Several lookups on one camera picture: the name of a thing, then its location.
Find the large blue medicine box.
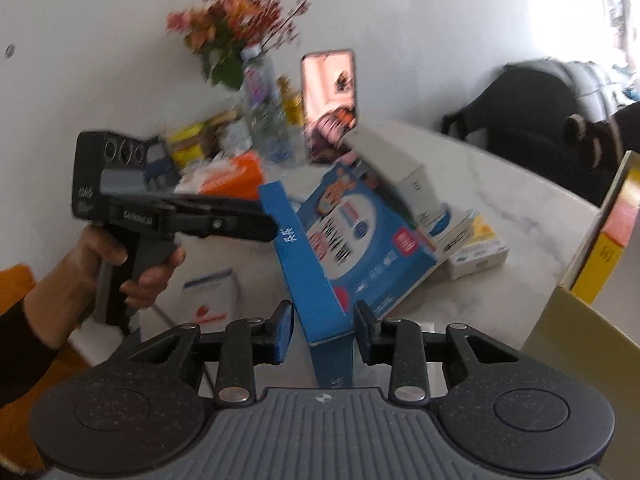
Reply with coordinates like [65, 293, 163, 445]
[259, 165, 437, 389]

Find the yellow orange medicine box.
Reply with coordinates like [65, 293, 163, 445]
[572, 168, 639, 304]

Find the person left forearm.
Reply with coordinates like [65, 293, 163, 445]
[1, 272, 96, 405]

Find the person left hand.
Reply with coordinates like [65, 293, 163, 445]
[63, 226, 186, 311]

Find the small white red medicine box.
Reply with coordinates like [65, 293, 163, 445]
[176, 269, 239, 333]

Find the orange tissue pack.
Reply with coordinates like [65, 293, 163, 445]
[174, 151, 266, 200]

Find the white blue rabbit medicine box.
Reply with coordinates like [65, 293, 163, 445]
[419, 203, 474, 258]

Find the yellow cartoon medicine box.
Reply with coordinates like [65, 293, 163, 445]
[446, 214, 509, 281]

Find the clear water bottle vase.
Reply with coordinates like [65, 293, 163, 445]
[241, 44, 294, 165]

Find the white green medicine box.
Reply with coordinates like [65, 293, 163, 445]
[343, 126, 442, 226]

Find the large tan cardboard box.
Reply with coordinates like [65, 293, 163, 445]
[523, 151, 639, 479]

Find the orange red flower bouquet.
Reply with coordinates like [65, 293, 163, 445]
[166, 0, 311, 91]

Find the smartphone on stand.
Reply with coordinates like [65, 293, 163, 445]
[300, 49, 358, 165]

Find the black dining chair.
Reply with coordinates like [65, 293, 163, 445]
[440, 60, 606, 205]

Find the black fluffy coat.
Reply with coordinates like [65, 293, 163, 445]
[562, 102, 639, 206]

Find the grey sofa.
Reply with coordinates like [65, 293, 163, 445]
[550, 58, 624, 122]

